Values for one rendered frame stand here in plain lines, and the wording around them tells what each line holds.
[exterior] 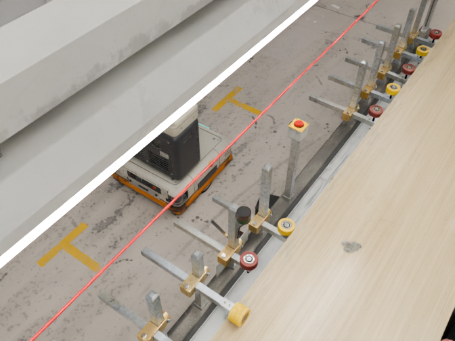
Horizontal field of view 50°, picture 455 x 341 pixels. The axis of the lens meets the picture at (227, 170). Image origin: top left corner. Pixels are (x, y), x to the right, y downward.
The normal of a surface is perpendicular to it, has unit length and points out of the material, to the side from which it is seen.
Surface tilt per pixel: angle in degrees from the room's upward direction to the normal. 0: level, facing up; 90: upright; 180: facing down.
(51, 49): 0
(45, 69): 90
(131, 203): 0
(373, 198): 0
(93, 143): 61
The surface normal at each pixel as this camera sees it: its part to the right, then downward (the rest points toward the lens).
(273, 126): 0.00, -0.68
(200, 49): 0.71, 0.04
